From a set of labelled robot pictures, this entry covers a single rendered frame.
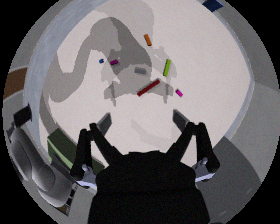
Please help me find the red rod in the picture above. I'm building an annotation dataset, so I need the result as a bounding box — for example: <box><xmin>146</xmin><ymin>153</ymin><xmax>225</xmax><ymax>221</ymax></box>
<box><xmin>137</xmin><ymin>80</ymin><xmax>160</xmax><ymax>97</ymax></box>

